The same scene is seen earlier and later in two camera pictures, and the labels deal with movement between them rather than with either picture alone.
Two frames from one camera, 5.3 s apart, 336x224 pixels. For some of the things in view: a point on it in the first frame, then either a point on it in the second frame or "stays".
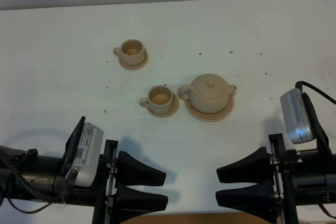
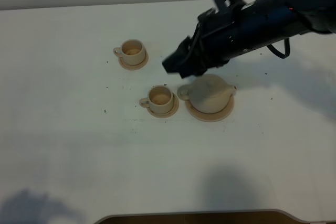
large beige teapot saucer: x=209 y=117 stays
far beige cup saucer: x=133 y=67 stays
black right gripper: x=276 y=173 -> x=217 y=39
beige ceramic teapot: x=209 y=93 stays
